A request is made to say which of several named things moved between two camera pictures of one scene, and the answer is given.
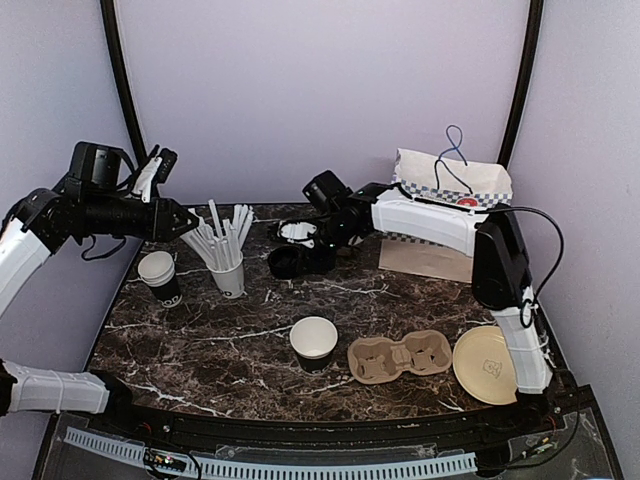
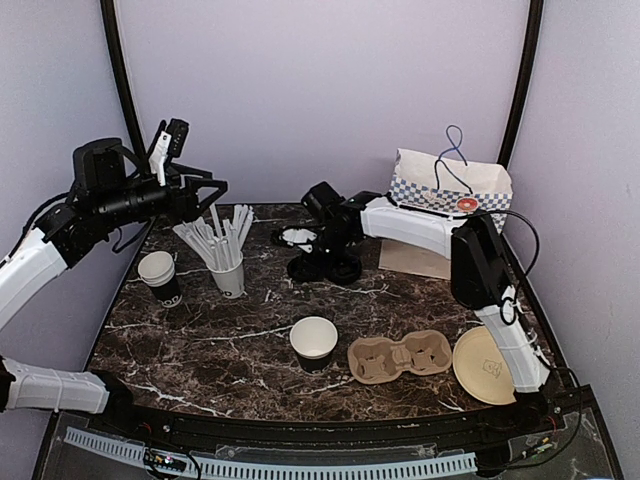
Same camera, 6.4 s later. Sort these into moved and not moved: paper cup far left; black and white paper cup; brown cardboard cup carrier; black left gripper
Moved: black left gripper
Not moved: paper cup far left; black and white paper cup; brown cardboard cup carrier
